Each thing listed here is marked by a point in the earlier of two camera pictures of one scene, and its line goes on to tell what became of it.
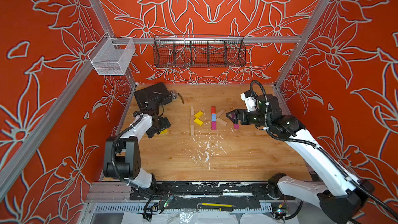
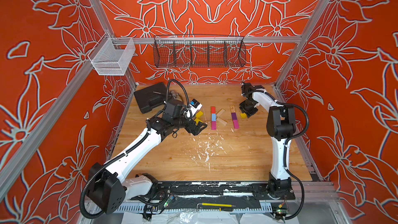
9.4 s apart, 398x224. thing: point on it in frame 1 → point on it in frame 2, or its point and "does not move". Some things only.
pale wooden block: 220,112 does not move
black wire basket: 173,51 does not move
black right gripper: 239,115 → 245,109
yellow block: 198,122 does not move
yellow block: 199,114 does not move
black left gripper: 164,124 → 197,128
